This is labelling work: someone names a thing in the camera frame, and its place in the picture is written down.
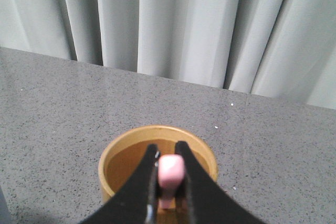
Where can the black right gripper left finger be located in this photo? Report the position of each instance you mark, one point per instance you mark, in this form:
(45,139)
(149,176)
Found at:
(137,200)

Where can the bamboo cylindrical holder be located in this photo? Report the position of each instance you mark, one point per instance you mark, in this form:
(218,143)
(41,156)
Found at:
(122,156)

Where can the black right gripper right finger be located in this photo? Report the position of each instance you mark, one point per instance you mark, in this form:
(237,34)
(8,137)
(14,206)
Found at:
(200,200)

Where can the grey-white curtain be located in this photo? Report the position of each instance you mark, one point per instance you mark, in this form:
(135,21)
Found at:
(274,48)

